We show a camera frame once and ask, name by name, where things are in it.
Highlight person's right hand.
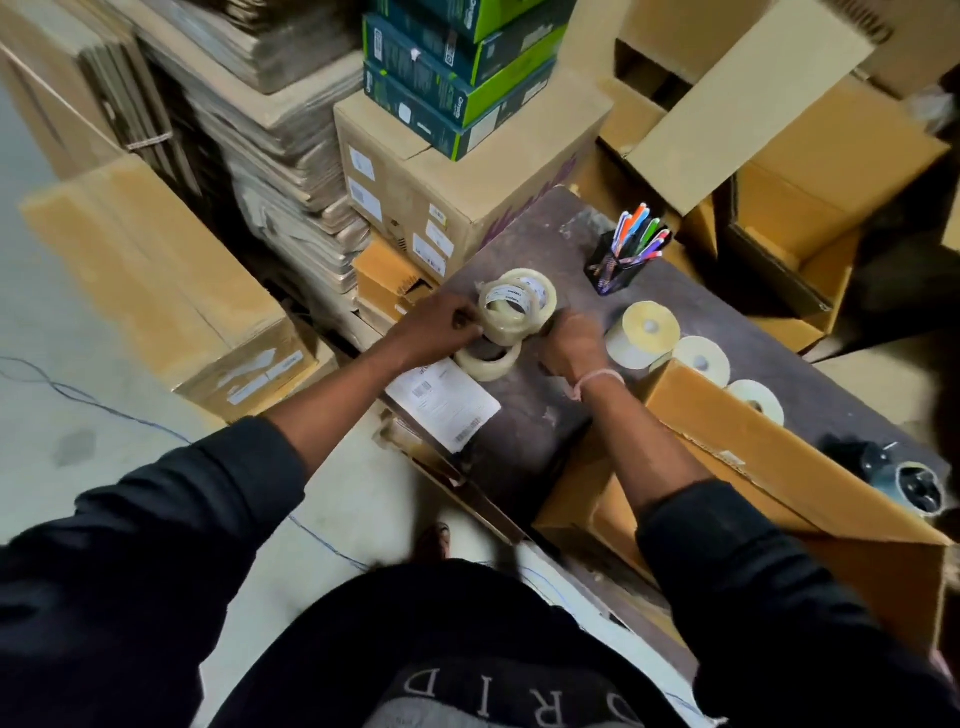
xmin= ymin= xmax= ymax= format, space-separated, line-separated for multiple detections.
xmin=539 ymin=308 xmax=613 ymax=388

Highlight person's left hand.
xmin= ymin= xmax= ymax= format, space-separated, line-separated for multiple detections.
xmin=389 ymin=292 xmax=485 ymax=370

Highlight yellowish label roll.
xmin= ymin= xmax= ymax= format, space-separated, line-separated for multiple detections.
xmin=605 ymin=301 xmax=682 ymax=371

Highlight white label sheet bundle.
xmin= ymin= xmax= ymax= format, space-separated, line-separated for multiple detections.
xmin=384 ymin=358 xmax=502 ymax=455

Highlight bunch of coloured pens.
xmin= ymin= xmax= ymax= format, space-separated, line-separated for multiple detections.
xmin=596 ymin=202 xmax=674 ymax=294

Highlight white label roll brown core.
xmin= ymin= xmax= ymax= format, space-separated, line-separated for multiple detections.
xmin=725 ymin=378 xmax=787 ymax=427

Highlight brown supply box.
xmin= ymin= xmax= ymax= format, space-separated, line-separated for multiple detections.
xmin=533 ymin=359 xmax=954 ymax=661

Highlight person's right forearm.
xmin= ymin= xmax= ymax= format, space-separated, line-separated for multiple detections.
xmin=581 ymin=374 xmax=960 ymax=728

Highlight person's left forearm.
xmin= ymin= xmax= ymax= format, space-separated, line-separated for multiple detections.
xmin=0 ymin=348 xmax=410 ymax=728

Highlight green teal product box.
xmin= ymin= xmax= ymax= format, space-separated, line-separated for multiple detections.
xmin=419 ymin=0 xmax=549 ymax=45
xmin=363 ymin=56 xmax=558 ymax=163
xmin=362 ymin=13 xmax=569 ymax=129
xmin=374 ymin=0 xmax=579 ymax=88

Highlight person's foot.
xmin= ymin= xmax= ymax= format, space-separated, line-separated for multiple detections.
xmin=416 ymin=522 xmax=451 ymax=564

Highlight stack of flattened cardboard sheets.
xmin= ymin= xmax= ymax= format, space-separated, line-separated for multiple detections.
xmin=0 ymin=0 xmax=376 ymax=354

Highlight large flat cardboard panel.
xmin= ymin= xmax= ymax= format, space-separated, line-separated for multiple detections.
xmin=20 ymin=153 xmax=339 ymax=425

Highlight pale wrist thread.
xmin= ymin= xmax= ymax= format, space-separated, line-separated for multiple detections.
xmin=573 ymin=368 xmax=626 ymax=401

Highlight small orange carton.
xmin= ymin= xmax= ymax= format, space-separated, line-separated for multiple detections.
xmin=352 ymin=236 xmax=436 ymax=324

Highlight black mesh pen holder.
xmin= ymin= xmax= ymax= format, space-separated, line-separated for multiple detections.
xmin=584 ymin=230 xmax=654 ymax=298

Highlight large carton purple print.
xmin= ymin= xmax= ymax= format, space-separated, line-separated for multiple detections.
xmin=333 ymin=67 xmax=615 ymax=286

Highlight black printed shirt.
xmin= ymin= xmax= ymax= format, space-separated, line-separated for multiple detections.
xmin=209 ymin=558 xmax=691 ymax=728

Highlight folded flat brown carton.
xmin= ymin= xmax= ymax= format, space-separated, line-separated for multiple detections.
xmin=813 ymin=329 xmax=946 ymax=444

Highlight open orange carton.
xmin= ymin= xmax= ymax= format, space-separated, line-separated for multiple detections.
xmin=678 ymin=74 xmax=952 ymax=354

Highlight teal tape dispenser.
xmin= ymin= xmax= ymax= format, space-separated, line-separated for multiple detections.
xmin=821 ymin=438 xmax=946 ymax=519

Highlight printed brown carton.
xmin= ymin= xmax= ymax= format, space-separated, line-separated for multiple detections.
xmin=824 ymin=0 xmax=960 ymax=99

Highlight thin blue wire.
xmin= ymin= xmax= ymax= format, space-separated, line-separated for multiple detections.
xmin=0 ymin=356 xmax=369 ymax=571

